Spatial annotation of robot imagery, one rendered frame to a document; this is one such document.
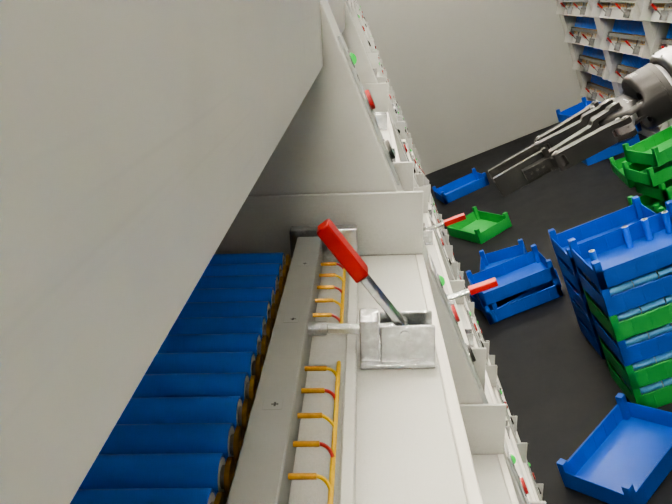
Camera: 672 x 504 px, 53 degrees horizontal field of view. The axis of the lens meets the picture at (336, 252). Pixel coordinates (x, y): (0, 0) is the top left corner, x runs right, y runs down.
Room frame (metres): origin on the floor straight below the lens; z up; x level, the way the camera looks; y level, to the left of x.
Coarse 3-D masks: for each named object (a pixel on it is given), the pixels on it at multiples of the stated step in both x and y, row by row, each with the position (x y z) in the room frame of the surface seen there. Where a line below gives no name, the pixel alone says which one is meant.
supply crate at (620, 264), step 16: (640, 224) 1.68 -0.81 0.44; (656, 224) 1.68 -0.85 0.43; (592, 240) 1.70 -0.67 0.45; (608, 240) 1.70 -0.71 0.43; (624, 240) 1.69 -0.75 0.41; (640, 240) 1.67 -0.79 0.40; (656, 240) 1.64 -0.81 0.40; (576, 256) 1.66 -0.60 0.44; (608, 256) 1.66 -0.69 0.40; (624, 256) 1.63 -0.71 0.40; (640, 256) 1.50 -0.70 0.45; (656, 256) 1.50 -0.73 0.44; (592, 272) 1.55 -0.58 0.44; (608, 272) 1.51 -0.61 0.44; (624, 272) 1.51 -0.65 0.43; (640, 272) 1.50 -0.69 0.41
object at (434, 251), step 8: (424, 192) 1.17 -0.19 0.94; (424, 200) 1.17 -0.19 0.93; (424, 208) 1.17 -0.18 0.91; (424, 216) 1.15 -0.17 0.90; (432, 248) 0.99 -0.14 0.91; (432, 256) 0.95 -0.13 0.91; (440, 256) 0.95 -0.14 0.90; (440, 264) 0.92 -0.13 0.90; (440, 272) 0.89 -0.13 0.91; (448, 280) 0.86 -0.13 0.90; (448, 288) 0.83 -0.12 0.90; (456, 304) 0.78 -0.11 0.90; (464, 336) 0.69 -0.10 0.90; (480, 352) 0.57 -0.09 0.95; (480, 360) 0.57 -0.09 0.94; (480, 368) 0.57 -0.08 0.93; (480, 376) 0.58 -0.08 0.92
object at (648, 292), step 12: (588, 288) 1.64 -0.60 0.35; (636, 288) 1.50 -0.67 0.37; (648, 288) 1.50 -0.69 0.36; (660, 288) 1.50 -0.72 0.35; (600, 300) 1.55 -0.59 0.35; (612, 300) 1.51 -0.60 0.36; (624, 300) 1.51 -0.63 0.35; (636, 300) 1.51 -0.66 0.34; (648, 300) 1.50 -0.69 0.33; (612, 312) 1.52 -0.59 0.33
